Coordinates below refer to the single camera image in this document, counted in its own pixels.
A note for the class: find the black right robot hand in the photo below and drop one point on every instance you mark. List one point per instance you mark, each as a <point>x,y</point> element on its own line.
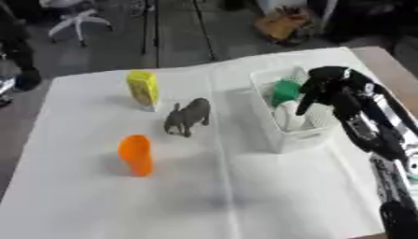
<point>326,81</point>

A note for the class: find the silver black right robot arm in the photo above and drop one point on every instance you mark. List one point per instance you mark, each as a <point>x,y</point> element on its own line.
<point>381,130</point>

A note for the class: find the yellow carton box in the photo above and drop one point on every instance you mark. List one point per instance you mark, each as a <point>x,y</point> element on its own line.
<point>143,88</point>

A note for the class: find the green toy object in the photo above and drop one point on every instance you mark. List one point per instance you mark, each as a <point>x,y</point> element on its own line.
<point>285,91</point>

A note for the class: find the white cup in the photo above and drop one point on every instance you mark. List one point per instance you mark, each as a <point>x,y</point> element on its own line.
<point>288,116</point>

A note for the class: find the white perforated plastic basket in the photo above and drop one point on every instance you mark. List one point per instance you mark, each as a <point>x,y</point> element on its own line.
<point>294,130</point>

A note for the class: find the grey toy animal figure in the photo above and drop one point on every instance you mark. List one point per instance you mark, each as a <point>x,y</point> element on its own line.
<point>188,115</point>

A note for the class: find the black tripod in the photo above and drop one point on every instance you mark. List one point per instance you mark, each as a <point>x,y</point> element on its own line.
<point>158,28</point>

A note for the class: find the orange plastic cup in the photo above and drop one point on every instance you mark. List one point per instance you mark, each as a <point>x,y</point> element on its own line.
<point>136,154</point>

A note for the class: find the white office chair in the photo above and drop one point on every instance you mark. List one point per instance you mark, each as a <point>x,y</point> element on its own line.
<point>76,18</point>

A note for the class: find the person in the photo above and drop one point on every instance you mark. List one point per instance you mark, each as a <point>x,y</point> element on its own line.
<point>19,56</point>

